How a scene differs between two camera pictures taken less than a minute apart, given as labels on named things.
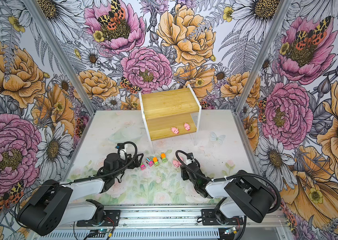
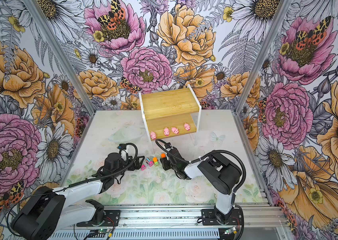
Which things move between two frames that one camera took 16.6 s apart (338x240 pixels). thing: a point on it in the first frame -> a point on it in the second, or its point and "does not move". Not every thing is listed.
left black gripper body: [124, 163] does not move
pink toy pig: [175, 130] does not move
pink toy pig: [187, 126] does not move
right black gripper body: [185, 176] -> [167, 164]
